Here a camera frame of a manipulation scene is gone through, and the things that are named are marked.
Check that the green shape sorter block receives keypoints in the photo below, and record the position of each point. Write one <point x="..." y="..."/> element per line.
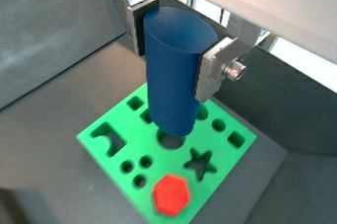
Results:
<point x="136" y="154"/>

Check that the blue oval cylinder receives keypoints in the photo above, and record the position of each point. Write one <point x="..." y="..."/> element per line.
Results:
<point x="176" y="38"/>

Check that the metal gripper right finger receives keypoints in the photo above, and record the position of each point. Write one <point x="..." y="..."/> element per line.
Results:
<point x="218" y="63"/>

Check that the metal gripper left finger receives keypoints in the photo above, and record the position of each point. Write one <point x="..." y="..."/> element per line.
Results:
<point x="133" y="10"/>

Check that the red hexagon peg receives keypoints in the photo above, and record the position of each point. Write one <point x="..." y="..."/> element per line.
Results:
<point x="170" y="195"/>

